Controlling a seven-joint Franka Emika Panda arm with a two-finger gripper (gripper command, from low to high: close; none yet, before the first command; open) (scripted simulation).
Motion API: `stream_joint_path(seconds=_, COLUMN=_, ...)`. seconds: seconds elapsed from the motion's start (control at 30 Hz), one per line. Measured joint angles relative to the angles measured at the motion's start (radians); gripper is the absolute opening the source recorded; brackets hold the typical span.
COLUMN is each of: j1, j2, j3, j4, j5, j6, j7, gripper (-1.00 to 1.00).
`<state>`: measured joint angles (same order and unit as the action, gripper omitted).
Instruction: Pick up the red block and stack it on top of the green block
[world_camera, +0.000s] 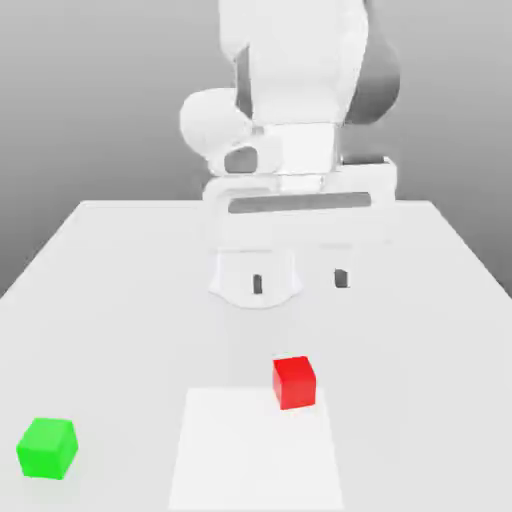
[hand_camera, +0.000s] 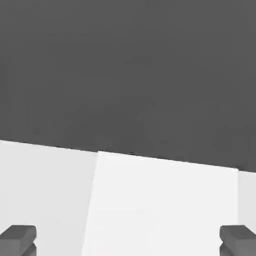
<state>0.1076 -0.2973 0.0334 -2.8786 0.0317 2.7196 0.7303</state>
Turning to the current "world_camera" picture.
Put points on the small green cube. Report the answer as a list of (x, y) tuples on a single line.
[(47, 448)]

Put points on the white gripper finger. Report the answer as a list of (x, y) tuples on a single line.
[(340, 278), (258, 284)]

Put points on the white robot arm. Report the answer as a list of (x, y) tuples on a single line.
[(296, 72)]

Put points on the small red cube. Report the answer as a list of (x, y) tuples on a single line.
[(295, 383)]

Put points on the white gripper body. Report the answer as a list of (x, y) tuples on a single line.
[(300, 226)]

